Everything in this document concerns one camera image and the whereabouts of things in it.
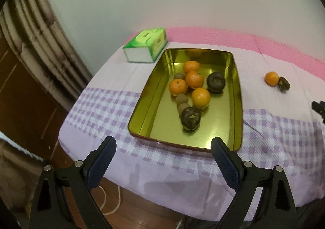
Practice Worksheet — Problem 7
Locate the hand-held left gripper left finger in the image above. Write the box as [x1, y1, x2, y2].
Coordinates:
[29, 136, 117, 229]

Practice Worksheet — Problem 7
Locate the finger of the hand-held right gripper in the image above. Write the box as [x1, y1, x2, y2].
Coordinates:
[312, 101, 325, 124]

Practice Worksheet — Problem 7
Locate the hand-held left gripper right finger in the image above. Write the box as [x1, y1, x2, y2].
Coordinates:
[211, 137, 297, 229]

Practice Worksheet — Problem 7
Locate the gold metal tray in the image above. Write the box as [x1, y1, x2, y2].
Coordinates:
[127, 48, 244, 153]

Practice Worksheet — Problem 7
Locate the dark purple mangosteen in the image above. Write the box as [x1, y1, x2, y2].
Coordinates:
[277, 77, 290, 91]
[181, 107, 202, 130]
[206, 72, 226, 94]

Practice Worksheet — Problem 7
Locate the orange mandarin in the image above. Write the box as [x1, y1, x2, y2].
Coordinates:
[169, 79, 189, 96]
[265, 72, 280, 86]
[183, 61, 201, 74]
[191, 87, 211, 108]
[185, 71, 204, 89]

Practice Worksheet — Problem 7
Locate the purple checked tablecloth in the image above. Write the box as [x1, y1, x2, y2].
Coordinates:
[58, 41, 325, 222]

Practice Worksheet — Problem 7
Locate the grey brown cloth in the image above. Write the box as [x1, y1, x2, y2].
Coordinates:
[0, 131, 43, 209]

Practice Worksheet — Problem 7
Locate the brown wooden door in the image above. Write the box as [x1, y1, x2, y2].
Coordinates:
[0, 38, 74, 161]

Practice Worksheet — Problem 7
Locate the green tissue pack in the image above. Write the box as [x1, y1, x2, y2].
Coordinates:
[122, 28, 168, 63]

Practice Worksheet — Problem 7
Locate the pink foam mat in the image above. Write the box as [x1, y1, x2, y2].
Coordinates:
[124, 27, 325, 77]

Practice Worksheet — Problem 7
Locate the beige patterned curtain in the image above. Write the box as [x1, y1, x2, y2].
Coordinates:
[0, 0, 93, 113]

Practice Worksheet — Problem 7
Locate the white cable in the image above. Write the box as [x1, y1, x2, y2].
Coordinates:
[98, 185, 121, 215]

